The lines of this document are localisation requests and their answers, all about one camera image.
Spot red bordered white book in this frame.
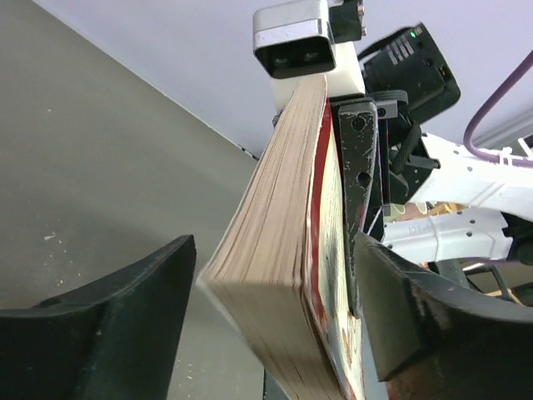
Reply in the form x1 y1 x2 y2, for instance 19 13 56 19
198 75 365 399

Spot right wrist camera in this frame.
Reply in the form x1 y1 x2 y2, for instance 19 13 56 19
252 0 366 109

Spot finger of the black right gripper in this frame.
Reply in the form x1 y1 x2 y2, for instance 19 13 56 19
336 99 377 318

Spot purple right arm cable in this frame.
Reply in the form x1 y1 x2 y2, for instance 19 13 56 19
463 49 533 268

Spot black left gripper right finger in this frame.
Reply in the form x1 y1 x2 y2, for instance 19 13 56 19
353 232 532 400

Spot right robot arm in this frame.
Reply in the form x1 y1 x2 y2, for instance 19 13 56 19
325 24 532 327

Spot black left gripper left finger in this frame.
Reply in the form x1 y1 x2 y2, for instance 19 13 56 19
1 235 196 400

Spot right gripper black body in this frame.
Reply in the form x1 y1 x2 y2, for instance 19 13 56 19
330 90 440 240

